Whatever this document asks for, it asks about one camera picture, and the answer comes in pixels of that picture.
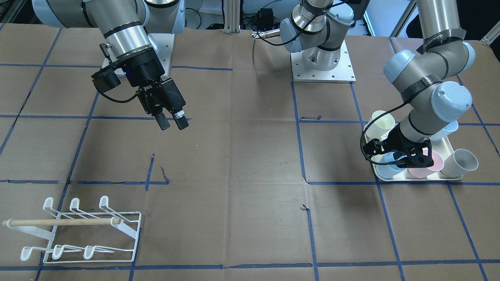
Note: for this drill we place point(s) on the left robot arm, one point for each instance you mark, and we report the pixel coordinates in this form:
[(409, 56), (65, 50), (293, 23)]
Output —
[(320, 26)]

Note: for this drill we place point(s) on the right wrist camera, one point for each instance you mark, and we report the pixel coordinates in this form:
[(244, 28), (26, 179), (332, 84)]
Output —
[(105, 79)]

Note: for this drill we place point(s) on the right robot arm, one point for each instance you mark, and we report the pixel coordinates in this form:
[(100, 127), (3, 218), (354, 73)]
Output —
[(124, 24)]

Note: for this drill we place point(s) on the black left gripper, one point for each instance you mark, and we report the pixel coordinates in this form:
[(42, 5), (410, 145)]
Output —
[(399, 137)]

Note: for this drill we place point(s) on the light blue plastic cup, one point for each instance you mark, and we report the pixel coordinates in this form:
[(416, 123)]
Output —
[(390, 170)]

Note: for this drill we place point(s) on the grey plastic cup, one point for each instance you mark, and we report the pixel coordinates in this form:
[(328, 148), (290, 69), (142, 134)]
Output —
[(459, 163)]

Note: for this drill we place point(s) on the aluminium frame post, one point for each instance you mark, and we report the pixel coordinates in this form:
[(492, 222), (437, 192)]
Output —
[(231, 16)]

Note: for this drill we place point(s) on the pale cream plastic cup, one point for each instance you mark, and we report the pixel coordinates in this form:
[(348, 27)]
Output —
[(380, 127)]

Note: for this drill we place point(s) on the white wire cup rack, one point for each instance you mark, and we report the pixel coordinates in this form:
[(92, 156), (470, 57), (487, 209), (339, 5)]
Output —
[(85, 244)]

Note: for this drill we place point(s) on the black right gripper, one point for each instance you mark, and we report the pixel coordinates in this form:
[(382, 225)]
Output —
[(146, 69)]

